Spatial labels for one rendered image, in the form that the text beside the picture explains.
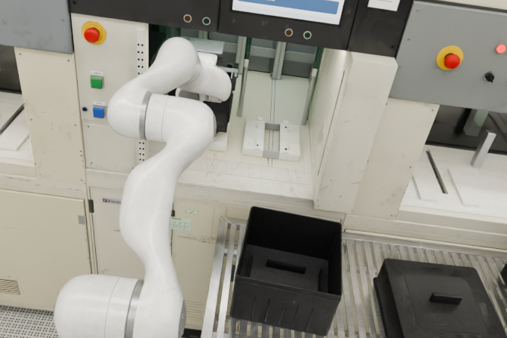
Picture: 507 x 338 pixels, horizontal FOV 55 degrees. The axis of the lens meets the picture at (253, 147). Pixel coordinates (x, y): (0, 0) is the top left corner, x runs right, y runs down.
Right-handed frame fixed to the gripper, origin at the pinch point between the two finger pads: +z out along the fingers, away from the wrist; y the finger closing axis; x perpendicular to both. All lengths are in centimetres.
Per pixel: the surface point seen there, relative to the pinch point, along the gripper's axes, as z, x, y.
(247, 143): -8.0, -30.5, 18.6
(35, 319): -32, -120, -61
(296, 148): -6.7, -30.5, 36.8
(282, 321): -74, -41, 34
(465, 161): 4, -34, 105
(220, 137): -6.4, -30.5, 8.7
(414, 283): -61, -34, 71
